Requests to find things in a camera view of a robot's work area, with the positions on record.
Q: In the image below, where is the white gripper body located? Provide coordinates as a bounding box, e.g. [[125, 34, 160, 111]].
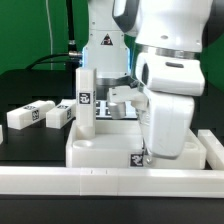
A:
[[135, 53, 205, 159]]

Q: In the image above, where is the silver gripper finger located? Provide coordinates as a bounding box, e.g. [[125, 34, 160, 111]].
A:
[[106, 75, 148, 120], [143, 148, 154, 165]]

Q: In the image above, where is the white desk top tray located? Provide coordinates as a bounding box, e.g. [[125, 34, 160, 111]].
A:
[[66, 120, 206, 170]]

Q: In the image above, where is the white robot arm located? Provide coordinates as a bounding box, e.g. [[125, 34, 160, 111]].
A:
[[85, 0, 213, 159]]

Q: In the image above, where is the white marker sheet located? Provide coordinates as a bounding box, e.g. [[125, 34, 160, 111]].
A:
[[96, 100, 137, 119]]

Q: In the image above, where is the white L-shaped fence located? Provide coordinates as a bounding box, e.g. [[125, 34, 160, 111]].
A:
[[0, 129, 224, 199]]

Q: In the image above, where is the black cable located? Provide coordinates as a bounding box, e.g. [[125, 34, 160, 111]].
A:
[[25, 0, 83, 71]]

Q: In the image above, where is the white cable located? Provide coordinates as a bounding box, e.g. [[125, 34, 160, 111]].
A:
[[45, 0, 54, 71]]

